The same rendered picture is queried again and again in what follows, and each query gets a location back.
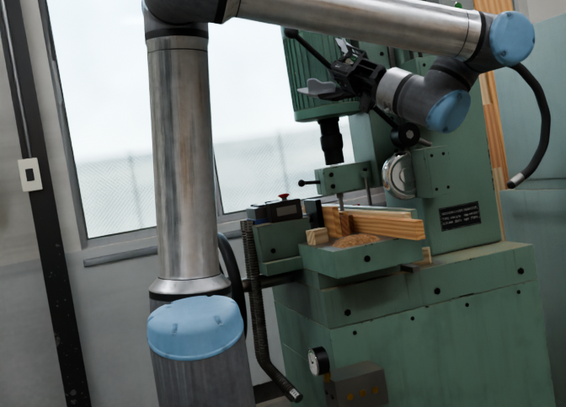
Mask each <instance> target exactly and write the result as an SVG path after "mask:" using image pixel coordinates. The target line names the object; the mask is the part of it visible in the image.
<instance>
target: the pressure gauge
mask: <svg viewBox="0 0 566 407"><path fill-rule="evenodd" d="M308 352H309V353H308ZM309 355H310V356H309ZM310 357H311V359H310ZM311 360H312V361H313V364H312V361H311ZM307 361H308V365H309V367H310V370H311V372H312V375H313V376H314V377H317V376H321V375H323V377H324V382H326V383H329V378H331V373H330V365H329V359H328V354H327V352H326V351H325V349H324V348H323V347H322V346H317V347H313V348H309V349H308V350H307Z"/></svg>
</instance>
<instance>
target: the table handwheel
mask: <svg viewBox="0 0 566 407"><path fill-rule="evenodd" d="M217 235H218V248H219V250H220V251H221V254H222V258H223V260H224V263H225V266H226V269H227V274H228V277H227V279H228V280H229V281H230V282H231V289H232V300H234V301H235V302H236V303H237V304H238V307H239V310H240V314H241V315H242V317H243V330H244V335H245V340H246V338H247V331H248V318H247V308H246V302H245V296H244V293H245V292H251V291H252V290H253V288H252V283H251V279H252V278H243V279H241V276H240V272H239V269H238V263H237V261H236V258H235V255H234V253H233V251H232V247H231V245H230V244H229V242H228V240H227V238H226V237H225V236H224V235H223V234H222V233H217ZM219 268H220V272H221V273H222V274H223V275H224V272H223V270H222V267H221V264H220V261H219ZM260 278H261V279H260V280H261V282H260V283H261V286H262V287H261V288H262V289H265V288H269V287H276V286H279V285H284V284H288V283H292V282H294V274H293V271H289V272H285V273H280V274H277V275H272V276H266V275H260Z"/></svg>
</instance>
